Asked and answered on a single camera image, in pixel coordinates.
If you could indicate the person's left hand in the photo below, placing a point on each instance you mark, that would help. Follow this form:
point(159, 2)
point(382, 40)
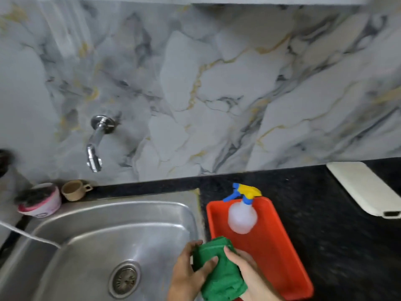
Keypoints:
point(183, 278)

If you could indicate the person's right hand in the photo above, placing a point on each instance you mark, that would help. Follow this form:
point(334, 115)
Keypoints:
point(253, 280)

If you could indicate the person's right thumb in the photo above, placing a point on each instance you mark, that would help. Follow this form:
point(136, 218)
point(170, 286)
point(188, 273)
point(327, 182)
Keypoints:
point(233, 258)

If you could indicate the person's left thumb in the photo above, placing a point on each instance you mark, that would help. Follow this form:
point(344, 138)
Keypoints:
point(207, 265)

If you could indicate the green cleaning cloth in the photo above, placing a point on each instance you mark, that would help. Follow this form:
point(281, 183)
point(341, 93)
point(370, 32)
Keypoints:
point(221, 272)

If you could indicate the red plastic tray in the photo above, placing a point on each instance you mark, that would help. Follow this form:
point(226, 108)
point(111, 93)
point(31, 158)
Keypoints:
point(272, 244)

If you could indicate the clear spray bottle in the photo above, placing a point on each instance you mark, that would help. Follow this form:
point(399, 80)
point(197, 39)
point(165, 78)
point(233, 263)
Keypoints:
point(241, 213)

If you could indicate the sink drain strainer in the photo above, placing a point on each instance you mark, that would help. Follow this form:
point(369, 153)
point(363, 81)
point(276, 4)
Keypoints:
point(124, 279)

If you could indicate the stainless steel sink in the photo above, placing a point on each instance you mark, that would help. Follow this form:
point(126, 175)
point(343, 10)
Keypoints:
point(103, 244)

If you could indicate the white cutting board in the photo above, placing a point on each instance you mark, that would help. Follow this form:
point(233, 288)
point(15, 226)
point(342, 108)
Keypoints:
point(365, 188)

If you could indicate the small beige cup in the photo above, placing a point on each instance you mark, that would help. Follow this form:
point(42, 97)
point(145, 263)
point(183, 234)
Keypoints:
point(74, 190)

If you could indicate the pink and white bowl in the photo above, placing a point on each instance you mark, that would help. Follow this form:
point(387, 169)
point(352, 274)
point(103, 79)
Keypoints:
point(44, 206)

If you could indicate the black scrubber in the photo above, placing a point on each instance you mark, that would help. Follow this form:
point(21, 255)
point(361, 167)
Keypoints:
point(33, 195)

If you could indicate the chrome wall tap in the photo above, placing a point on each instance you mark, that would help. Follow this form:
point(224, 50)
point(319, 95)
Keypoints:
point(97, 137)

